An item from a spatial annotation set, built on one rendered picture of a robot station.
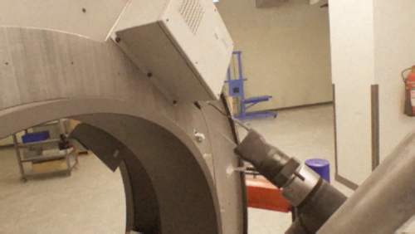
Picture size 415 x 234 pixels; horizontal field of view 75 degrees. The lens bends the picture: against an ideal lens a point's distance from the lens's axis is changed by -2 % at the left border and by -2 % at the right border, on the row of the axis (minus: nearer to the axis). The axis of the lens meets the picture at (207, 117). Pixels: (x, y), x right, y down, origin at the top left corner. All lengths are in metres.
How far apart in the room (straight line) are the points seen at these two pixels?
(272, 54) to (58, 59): 9.84
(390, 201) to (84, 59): 0.53
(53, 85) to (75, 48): 0.08
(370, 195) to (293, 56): 10.10
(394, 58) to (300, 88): 7.43
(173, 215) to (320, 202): 0.46
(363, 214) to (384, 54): 2.93
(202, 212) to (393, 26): 2.97
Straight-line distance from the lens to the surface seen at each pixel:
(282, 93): 10.35
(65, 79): 0.49
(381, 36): 3.34
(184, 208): 0.87
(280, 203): 1.51
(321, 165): 1.39
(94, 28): 0.55
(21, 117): 0.40
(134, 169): 1.11
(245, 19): 10.02
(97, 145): 0.92
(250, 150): 0.65
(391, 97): 3.44
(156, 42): 0.54
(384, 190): 0.49
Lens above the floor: 1.58
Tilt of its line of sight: 9 degrees down
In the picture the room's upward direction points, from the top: 6 degrees counter-clockwise
